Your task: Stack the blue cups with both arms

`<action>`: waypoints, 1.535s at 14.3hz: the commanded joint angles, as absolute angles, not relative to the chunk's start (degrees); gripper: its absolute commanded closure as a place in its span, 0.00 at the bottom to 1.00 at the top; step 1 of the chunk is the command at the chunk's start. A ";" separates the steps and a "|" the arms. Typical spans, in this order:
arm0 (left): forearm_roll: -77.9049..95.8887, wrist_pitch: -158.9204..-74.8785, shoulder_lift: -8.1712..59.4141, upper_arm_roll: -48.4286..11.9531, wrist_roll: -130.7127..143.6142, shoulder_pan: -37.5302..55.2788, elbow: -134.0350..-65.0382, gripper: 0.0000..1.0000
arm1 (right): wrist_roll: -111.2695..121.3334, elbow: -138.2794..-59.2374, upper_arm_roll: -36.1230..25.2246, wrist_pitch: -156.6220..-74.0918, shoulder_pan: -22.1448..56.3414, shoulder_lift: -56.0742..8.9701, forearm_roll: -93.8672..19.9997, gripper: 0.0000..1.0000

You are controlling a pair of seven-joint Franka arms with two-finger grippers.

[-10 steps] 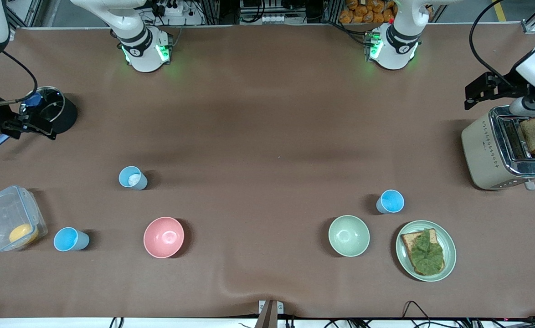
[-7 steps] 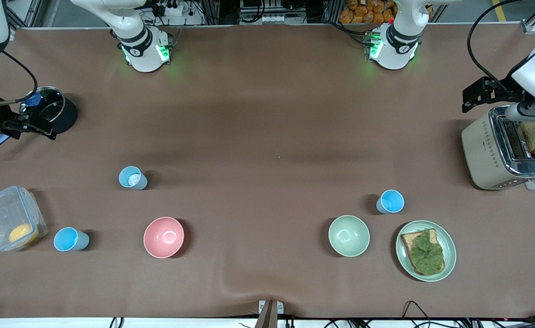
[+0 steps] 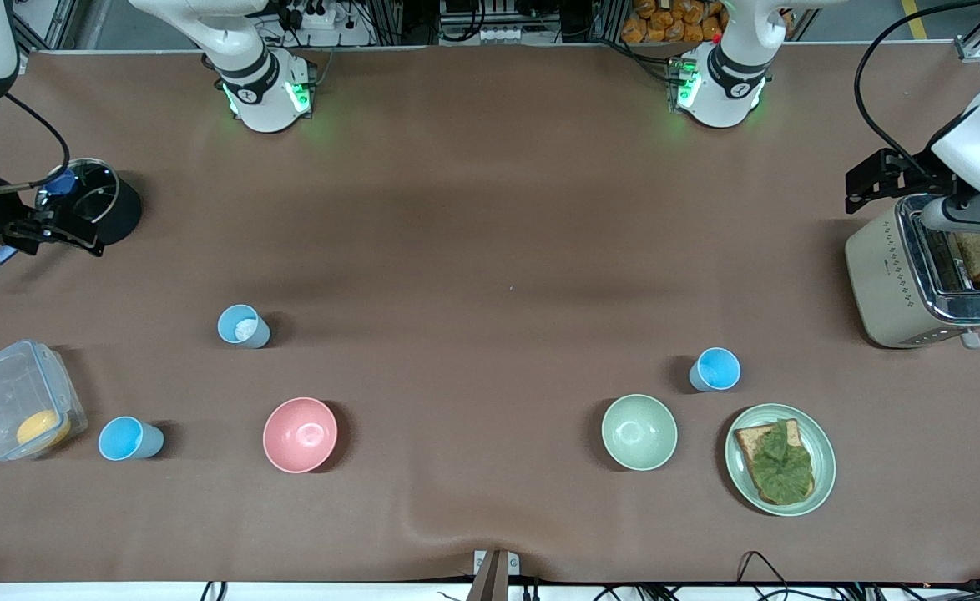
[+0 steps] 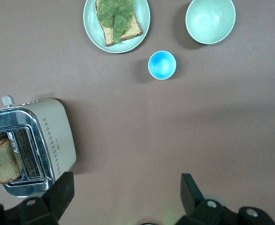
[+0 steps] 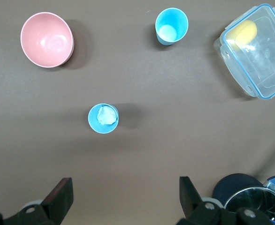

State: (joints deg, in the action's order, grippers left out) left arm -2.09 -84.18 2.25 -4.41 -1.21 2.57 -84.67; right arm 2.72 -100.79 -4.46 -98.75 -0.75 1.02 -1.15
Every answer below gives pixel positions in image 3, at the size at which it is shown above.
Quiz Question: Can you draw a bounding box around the blue cup with white residue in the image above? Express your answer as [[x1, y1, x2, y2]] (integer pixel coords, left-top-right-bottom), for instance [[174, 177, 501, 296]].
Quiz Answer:
[[217, 304, 272, 350]]

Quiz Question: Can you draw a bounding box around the blue plastic cup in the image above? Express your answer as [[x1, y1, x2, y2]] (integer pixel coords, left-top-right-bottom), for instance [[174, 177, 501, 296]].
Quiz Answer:
[[98, 416, 165, 462], [689, 347, 742, 393]]

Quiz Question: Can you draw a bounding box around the glass lid with blue knob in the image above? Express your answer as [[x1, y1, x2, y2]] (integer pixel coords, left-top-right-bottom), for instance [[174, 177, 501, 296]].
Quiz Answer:
[[36, 160, 120, 232]]

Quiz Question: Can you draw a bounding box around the beige chrome toaster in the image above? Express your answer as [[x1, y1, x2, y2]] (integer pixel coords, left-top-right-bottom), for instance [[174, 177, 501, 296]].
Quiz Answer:
[[844, 194, 980, 351]]

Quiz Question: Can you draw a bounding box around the clear plastic container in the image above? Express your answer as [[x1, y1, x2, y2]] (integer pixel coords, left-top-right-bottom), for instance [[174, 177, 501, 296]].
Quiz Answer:
[[0, 338, 89, 462]]

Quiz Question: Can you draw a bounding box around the orange round food piece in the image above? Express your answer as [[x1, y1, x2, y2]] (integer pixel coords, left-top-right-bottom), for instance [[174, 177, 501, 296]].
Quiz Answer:
[[15, 408, 73, 449]]

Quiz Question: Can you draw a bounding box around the bag of orange buns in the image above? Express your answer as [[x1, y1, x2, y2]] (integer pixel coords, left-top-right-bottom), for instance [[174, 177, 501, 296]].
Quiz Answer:
[[620, 0, 729, 45]]

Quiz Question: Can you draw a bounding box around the green plate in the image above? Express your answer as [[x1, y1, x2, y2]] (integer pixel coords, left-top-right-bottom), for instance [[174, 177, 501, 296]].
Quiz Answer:
[[724, 403, 837, 518]]

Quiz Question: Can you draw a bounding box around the brown bread slice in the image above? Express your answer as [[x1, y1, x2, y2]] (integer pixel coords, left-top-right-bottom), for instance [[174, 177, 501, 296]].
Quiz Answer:
[[733, 418, 817, 507]]

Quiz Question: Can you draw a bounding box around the green lettuce leaf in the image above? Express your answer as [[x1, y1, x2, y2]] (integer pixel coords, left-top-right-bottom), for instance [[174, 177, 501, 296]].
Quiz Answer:
[[746, 419, 816, 506]]

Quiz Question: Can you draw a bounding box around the pink bowl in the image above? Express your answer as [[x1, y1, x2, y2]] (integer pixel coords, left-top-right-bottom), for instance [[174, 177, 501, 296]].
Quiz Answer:
[[262, 396, 339, 475]]

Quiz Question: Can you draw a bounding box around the green bowl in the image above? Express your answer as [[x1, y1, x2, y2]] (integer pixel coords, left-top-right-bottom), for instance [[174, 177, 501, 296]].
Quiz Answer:
[[601, 393, 679, 472]]

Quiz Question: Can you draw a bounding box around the black pot with blue handle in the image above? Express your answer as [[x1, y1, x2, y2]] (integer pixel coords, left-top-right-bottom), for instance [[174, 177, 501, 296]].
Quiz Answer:
[[0, 158, 144, 287]]

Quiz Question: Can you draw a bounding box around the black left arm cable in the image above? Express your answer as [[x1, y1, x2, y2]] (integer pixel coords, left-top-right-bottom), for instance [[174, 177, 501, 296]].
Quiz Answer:
[[853, 0, 980, 172]]

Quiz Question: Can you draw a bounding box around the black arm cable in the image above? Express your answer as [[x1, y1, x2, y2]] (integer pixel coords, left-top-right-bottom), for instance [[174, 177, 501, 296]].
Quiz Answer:
[[853, 0, 980, 172], [0, 92, 71, 196]]

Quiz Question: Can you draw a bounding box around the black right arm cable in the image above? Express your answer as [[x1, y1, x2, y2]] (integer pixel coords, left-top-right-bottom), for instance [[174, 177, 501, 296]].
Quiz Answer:
[[0, 92, 71, 196]]

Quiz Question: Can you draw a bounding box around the black looped floor cable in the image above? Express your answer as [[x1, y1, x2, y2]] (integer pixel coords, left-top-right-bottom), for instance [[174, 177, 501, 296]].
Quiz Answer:
[[735, 550, 793, 587]]

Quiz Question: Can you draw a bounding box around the metal table edge bracket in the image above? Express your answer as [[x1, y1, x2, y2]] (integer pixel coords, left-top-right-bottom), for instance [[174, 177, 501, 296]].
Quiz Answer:
[[472, 548, 521, 601]]

